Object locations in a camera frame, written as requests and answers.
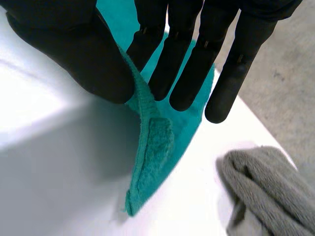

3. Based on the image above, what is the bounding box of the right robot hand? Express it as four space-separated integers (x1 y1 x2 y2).
0 0 303 124

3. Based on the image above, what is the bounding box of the teal towel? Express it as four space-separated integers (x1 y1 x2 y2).
95 0 215 217

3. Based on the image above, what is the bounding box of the grey towel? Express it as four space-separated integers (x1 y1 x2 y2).
216 145 315 236

